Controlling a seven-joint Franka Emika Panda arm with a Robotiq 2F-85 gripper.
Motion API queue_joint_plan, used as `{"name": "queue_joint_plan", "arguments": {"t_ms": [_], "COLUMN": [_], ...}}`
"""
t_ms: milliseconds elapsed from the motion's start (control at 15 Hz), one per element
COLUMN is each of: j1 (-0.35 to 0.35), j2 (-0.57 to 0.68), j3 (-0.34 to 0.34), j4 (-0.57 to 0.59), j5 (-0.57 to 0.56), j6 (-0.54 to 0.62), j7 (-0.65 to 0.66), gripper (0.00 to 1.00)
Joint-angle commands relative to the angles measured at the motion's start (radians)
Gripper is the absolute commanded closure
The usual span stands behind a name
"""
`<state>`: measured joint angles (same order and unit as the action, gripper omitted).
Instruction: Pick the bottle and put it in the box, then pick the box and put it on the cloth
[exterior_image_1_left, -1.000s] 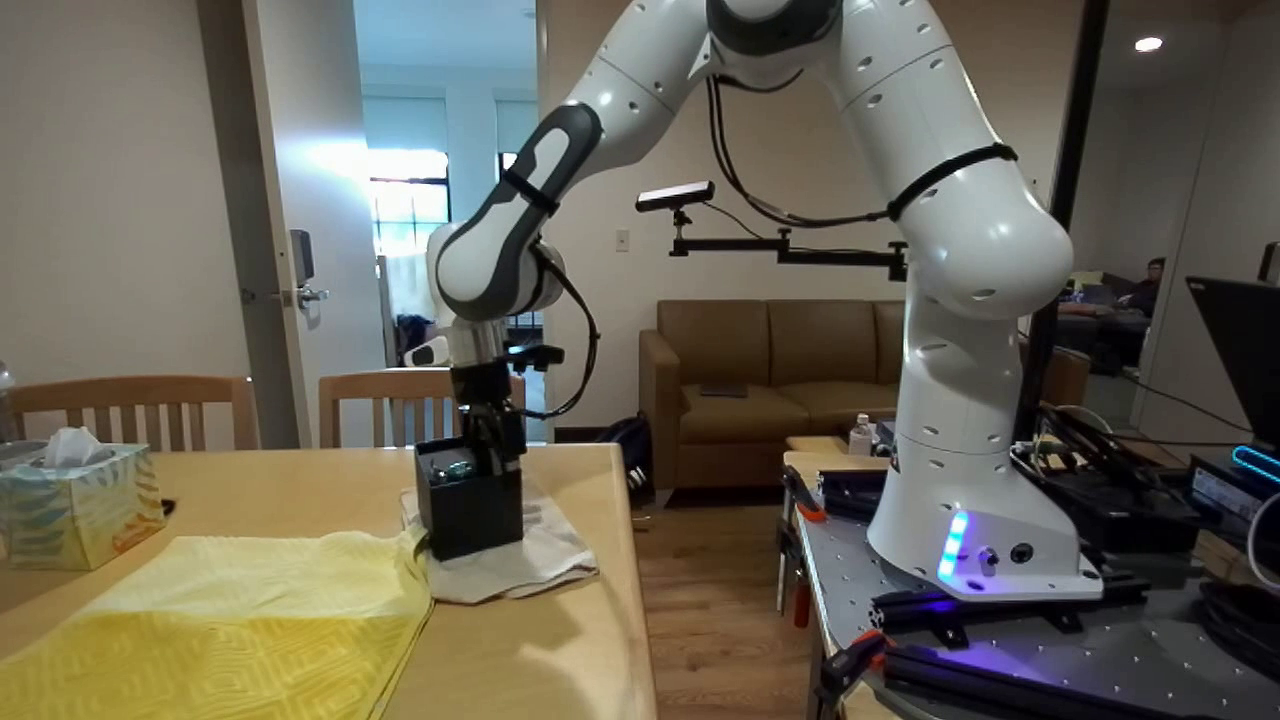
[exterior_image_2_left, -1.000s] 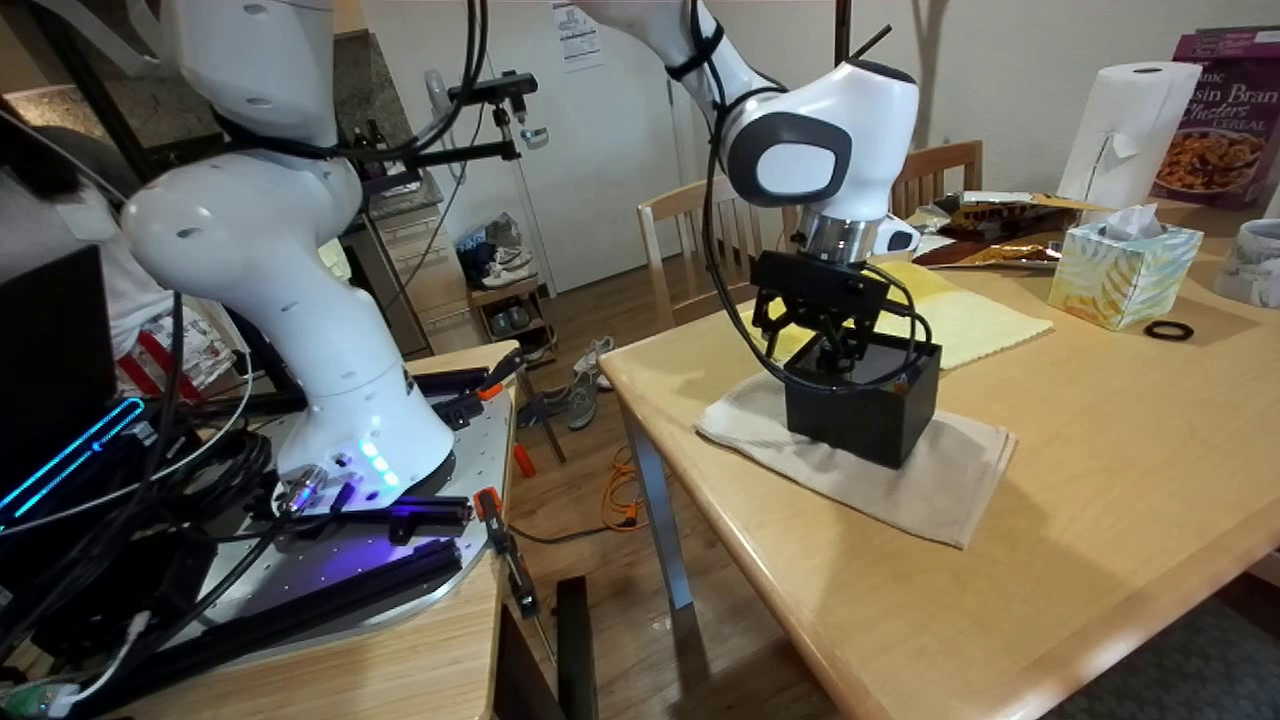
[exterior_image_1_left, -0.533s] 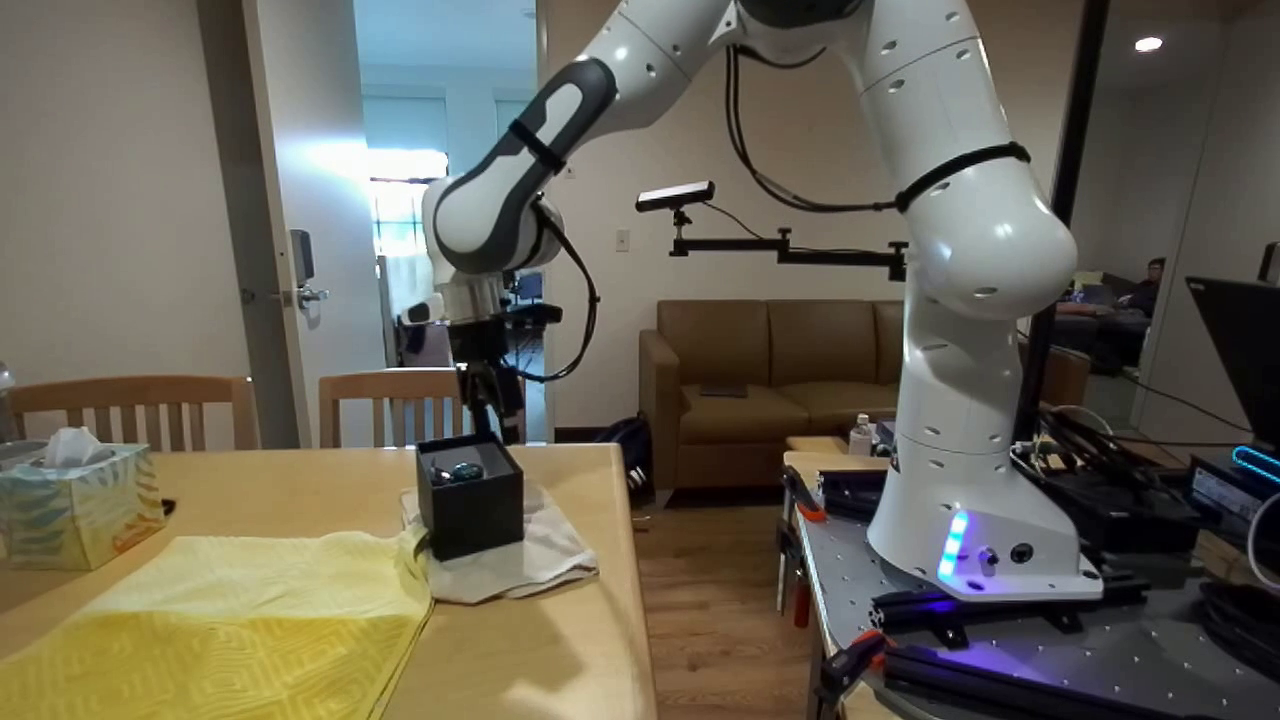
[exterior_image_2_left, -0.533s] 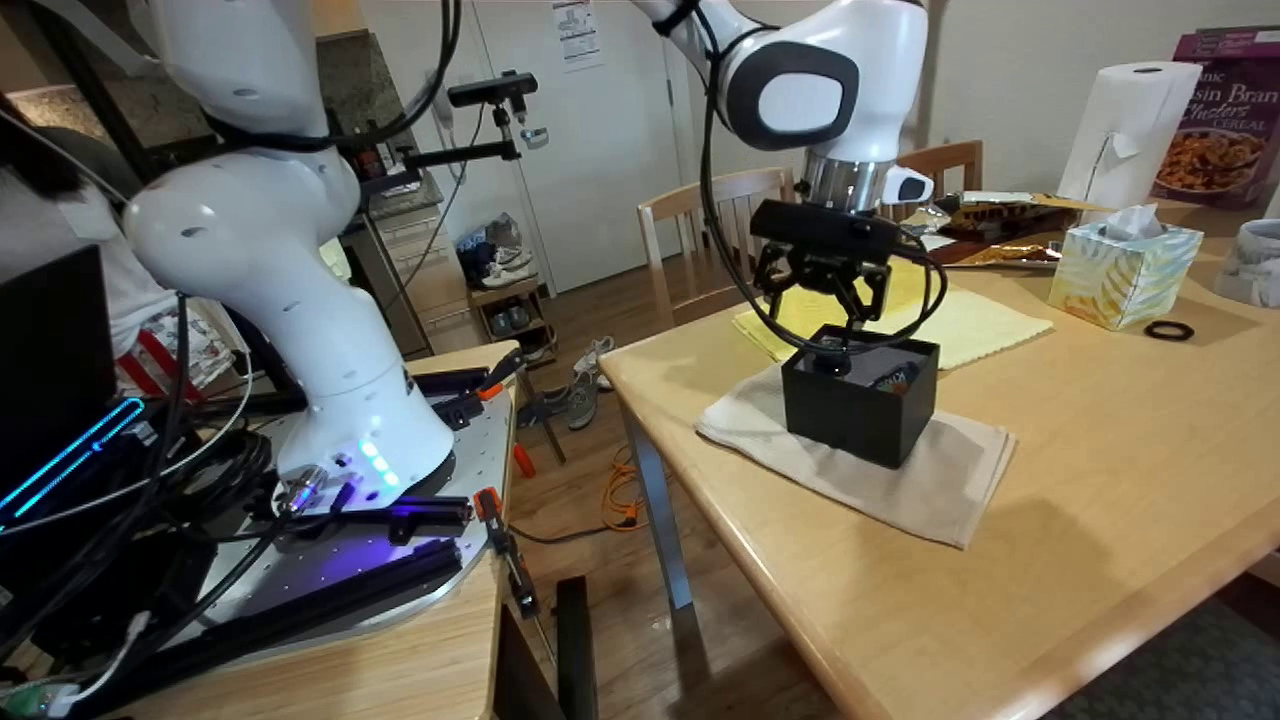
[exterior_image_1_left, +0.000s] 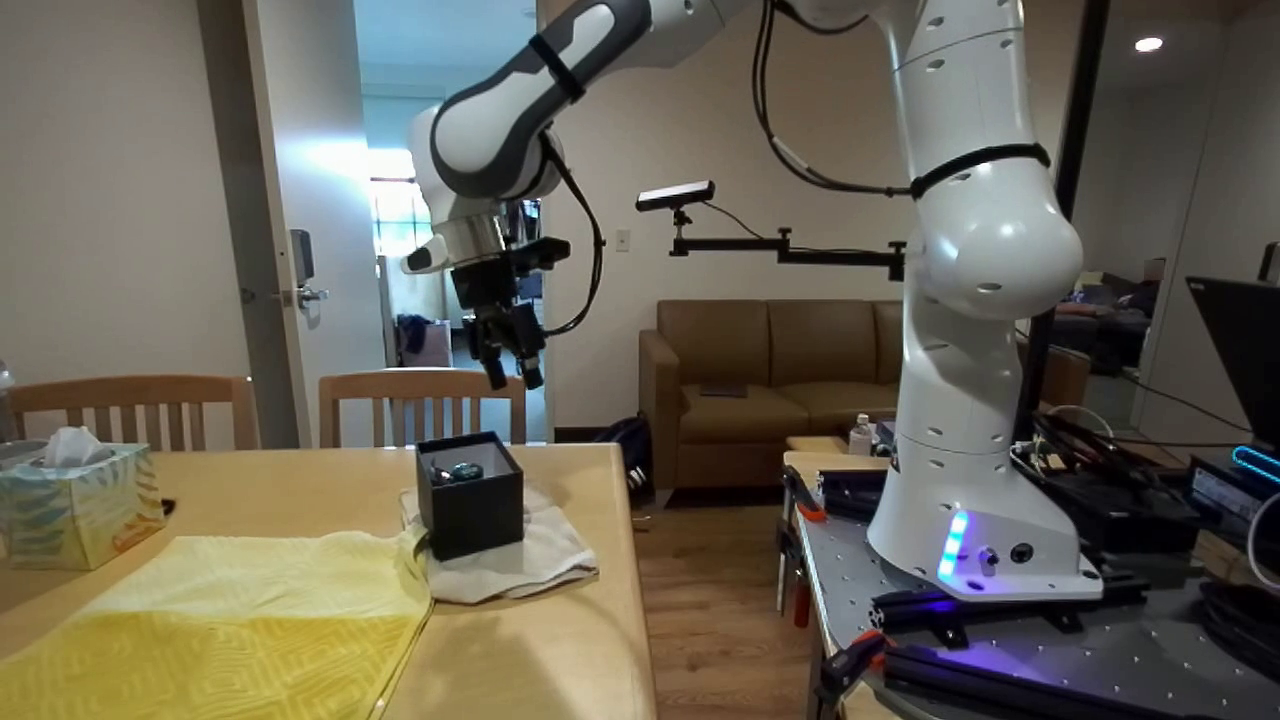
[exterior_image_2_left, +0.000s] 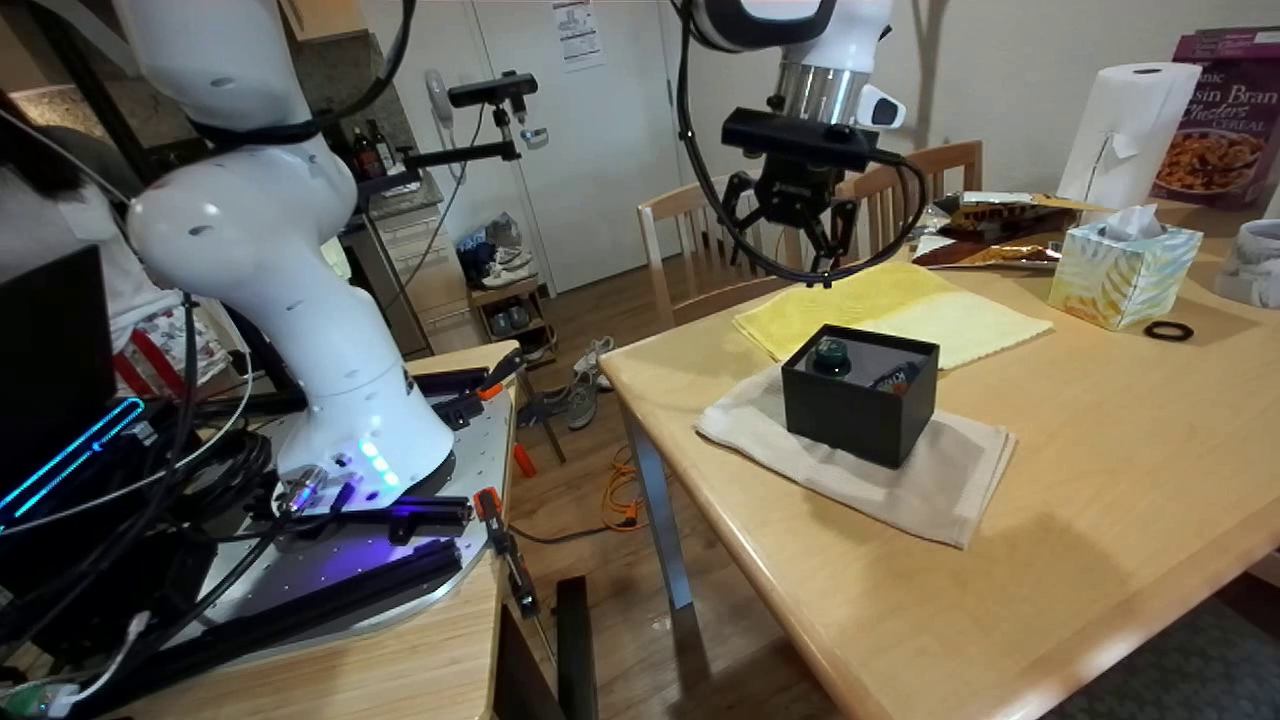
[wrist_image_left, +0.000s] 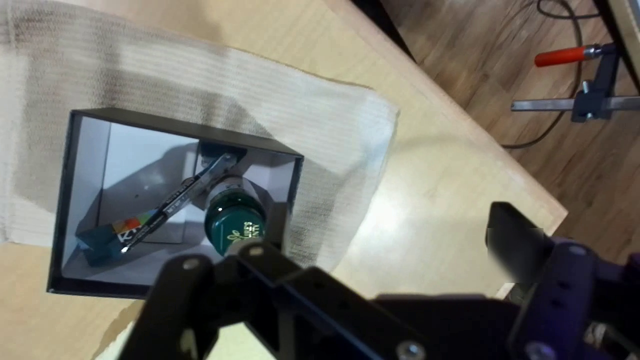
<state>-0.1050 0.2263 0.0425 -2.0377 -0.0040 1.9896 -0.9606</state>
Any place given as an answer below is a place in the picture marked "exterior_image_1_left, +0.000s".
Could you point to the brown sofa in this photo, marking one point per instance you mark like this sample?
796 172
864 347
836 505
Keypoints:
761 403

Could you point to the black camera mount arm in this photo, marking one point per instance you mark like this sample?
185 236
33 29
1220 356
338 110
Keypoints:
785 249

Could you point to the yellow patterned cloth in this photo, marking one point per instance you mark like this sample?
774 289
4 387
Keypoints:
214 626

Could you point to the light wooden table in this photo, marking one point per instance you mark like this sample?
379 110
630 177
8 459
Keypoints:
534 662

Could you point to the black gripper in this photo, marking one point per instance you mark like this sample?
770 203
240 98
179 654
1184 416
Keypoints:
504 297

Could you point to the white open door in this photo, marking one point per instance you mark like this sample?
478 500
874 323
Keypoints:
266 203

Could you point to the patterned tissue box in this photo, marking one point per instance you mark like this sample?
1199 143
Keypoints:
74 512

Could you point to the small wooden side table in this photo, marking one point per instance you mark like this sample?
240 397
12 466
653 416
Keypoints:
827 462

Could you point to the black square box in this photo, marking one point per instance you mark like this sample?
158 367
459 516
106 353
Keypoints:
475 523

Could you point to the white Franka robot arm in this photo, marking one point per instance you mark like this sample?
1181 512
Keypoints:
991 265

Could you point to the blue lit device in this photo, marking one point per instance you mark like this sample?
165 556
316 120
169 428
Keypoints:
1233 484

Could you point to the black stereo camera bar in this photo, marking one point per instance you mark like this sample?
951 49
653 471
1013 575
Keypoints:
674 197

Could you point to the white folded cloth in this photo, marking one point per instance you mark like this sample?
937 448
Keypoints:
554 555

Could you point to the black electronics box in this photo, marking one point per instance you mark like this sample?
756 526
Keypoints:
1115 500

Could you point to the light wooden chair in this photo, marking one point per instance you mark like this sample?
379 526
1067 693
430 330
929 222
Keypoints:
132 394
402 387

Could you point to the black monitor screen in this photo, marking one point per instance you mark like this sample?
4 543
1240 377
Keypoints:
1246 347

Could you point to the metal robot base platform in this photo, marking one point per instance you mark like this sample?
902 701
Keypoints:
1134 654

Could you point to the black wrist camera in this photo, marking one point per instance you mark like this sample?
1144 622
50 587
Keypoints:
550 252

